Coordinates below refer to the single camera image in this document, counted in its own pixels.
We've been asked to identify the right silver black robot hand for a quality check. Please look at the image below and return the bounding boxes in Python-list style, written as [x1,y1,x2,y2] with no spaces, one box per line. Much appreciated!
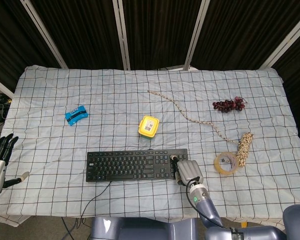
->
[170,154,205,186]

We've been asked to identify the black computer keyboard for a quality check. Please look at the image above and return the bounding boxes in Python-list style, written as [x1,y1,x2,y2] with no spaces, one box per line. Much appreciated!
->
[85,148,191,183]

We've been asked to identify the clear adhesive tape roll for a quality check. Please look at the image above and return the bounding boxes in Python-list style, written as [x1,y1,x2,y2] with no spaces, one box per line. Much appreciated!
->
[213,151,240,176]

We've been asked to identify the yellow lidded plastic box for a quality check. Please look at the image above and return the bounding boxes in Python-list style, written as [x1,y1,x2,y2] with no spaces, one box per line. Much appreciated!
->
[137,115,160,139]

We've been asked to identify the blue checked tablecloth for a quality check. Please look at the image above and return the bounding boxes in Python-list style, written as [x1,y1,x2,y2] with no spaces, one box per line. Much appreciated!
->
[0,64,300,224]

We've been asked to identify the grey robot torso base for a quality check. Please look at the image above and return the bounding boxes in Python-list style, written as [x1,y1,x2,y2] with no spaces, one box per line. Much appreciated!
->
[90,216,208,240]

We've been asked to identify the dark red grape bunch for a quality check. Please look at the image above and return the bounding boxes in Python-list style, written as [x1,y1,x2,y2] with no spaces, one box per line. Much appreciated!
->
[212,96,248,113]

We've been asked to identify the blue snack packet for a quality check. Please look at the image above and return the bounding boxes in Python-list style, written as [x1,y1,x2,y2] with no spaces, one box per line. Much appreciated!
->
[64,105,89,126]

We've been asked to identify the braided beige rope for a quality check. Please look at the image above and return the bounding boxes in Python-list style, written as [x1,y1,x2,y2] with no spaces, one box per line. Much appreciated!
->
[147,90,255,168]

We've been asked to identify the white screen frame post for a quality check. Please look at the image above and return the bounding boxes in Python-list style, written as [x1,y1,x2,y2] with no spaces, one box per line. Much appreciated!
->
[0,74,15,99]
[111,0,131,71]
[258,11,300,69]
[183,0,211,71]
[19,0,69,69]

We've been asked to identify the thin black cable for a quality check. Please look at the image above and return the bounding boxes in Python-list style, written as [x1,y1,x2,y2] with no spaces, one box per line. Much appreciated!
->
[80,181,114,219]

